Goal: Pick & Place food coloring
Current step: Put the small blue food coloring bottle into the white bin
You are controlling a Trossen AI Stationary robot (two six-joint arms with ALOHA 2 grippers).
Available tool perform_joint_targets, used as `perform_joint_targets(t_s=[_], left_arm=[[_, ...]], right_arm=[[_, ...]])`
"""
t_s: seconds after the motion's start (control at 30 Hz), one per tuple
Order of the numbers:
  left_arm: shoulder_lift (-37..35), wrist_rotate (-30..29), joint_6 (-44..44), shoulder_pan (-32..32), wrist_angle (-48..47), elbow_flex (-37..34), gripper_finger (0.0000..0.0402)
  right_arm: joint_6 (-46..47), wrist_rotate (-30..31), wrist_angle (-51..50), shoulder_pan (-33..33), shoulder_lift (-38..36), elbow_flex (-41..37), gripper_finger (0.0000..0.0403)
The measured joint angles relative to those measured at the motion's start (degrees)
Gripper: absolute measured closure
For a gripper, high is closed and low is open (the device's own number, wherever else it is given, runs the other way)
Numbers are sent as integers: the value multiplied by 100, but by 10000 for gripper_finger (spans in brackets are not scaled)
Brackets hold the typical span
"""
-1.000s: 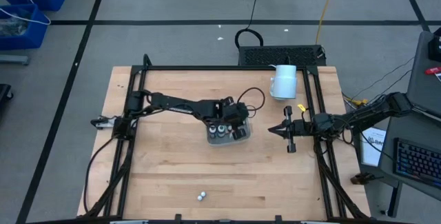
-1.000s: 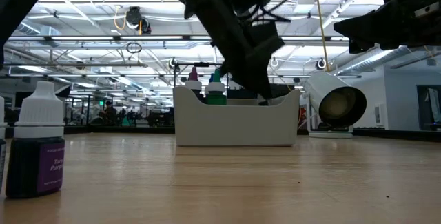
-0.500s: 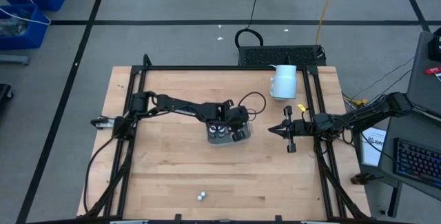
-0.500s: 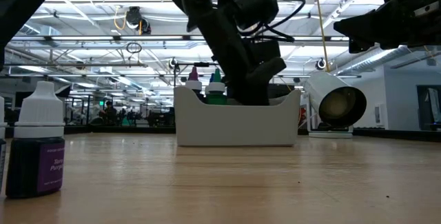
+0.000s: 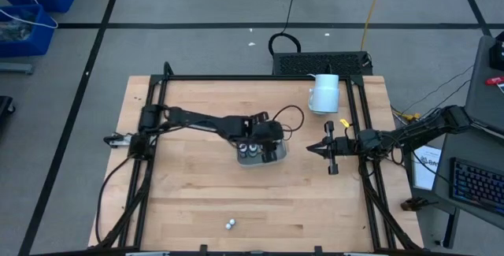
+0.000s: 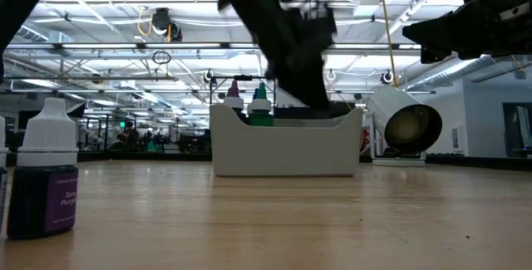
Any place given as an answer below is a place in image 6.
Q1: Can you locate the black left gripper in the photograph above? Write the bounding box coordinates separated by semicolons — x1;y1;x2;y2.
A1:
226;0;338;110

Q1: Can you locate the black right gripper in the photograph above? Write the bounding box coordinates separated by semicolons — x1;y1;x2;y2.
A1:
401;0;532;65

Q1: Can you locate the large green-capped colouring bottle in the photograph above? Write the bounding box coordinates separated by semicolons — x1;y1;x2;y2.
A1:
249;81;275;128

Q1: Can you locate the large purple-capped colouring bottle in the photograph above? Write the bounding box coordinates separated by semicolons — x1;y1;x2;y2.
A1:
223;80;246;116

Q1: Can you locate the small taro purple dropper bottle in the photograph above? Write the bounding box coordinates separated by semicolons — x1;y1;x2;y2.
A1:
6;97;80;240

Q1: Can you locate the black equipment case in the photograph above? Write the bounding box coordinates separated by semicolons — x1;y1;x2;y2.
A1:
273;100;357;120

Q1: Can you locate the white plastic storage bin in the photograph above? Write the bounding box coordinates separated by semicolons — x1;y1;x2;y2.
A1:
209;103;364;178

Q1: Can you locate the white spotlight lamp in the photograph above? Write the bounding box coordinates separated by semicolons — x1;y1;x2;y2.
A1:
365;86;443;168

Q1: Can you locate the person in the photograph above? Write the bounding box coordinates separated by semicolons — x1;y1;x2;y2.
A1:
119;120;141;151

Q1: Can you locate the yellow hanging cable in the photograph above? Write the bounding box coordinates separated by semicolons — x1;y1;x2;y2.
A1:
377;0;400;88

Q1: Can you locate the black ceiling cable reel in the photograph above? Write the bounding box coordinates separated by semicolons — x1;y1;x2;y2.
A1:
150;7;184;43

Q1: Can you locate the black overhead frame rail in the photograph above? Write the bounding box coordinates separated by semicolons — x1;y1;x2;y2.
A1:
6;42;423;52

